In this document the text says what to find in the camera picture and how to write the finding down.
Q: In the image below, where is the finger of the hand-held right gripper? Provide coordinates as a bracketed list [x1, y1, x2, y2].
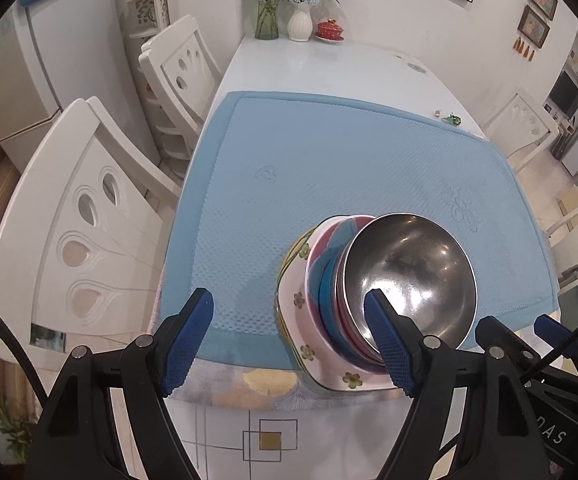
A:
[535, 314, 578, 386]
[475, 316, 552, 386]

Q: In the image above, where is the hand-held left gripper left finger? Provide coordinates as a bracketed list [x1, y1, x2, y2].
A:
[24, 287, 215, 480]

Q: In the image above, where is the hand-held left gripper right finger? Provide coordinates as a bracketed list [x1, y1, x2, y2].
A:
[363, 289, 545, 480]

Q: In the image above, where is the magenta steel bowl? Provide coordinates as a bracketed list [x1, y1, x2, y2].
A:
[334, 212, 479, 368]

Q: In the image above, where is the blue steel bowl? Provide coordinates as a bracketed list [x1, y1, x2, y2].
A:
[318, 255, 350, 356]

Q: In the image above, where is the white hexagonal flowered plate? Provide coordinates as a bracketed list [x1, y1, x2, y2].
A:
[274, 217, 405, 393]

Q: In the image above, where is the pink cartoon bowl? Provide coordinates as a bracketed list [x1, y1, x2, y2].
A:
[304, 215, 385, 376]

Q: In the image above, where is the yellow cardboard box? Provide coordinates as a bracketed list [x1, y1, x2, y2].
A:
[556, 187, 578, 216]

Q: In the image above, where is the light blue textured table mat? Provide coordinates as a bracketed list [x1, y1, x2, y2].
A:
[156, 91, 556, 373]

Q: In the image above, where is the green potted plant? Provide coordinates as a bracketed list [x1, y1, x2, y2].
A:
[0, 390, 34, 466]

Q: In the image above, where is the black television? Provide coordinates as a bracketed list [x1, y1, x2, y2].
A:
[549, 71, 578, 117]

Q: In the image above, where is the tall grey refrigerator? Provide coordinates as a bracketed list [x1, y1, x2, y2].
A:
[0, 0, 162, 161]

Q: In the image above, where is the red lidded tea cup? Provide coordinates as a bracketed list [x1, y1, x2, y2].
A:
[316, 18, 346, 42]

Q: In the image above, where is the white ribbed vase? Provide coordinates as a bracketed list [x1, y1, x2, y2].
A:
[287, 2, 314, 42]

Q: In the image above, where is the glass vase with green stems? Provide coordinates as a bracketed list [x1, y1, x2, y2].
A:
[253, 0, 302, 41]

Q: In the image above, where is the white carved shelf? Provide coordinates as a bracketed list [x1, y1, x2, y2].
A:
[119, 0, 170, 41]

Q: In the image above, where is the black cable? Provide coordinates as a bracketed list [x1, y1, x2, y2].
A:
[0, 280, 50, 408]
[522, 302, 578, 381]

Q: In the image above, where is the picture frame with hanging ornaments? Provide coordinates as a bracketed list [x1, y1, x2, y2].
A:
[513, 6, 551, 61]

